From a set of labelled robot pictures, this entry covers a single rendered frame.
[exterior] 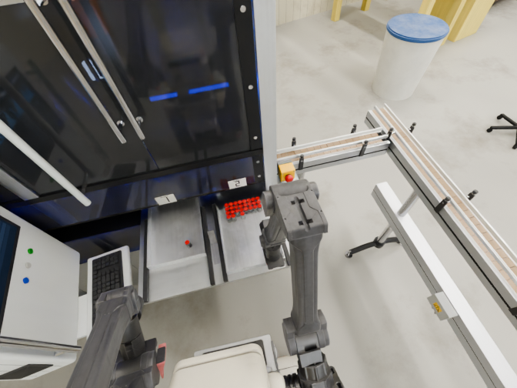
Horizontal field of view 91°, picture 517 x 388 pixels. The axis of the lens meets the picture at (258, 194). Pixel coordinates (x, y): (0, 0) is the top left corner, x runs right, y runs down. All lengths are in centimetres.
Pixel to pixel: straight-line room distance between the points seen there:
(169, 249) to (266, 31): 97
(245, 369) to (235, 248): 67
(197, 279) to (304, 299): 69
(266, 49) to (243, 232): 78
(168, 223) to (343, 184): 171
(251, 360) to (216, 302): 145
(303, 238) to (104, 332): 41
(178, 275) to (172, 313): 94
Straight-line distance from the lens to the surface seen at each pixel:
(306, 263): 51
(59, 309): 139
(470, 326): 172
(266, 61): 88
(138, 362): 80
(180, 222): 134
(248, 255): 119
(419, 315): 224
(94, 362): 57
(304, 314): 64
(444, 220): 147
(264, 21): 83
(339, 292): 210
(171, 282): 124
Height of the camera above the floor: 199
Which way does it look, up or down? 55 degrees down
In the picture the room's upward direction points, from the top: 6 degrees counter-clockwise
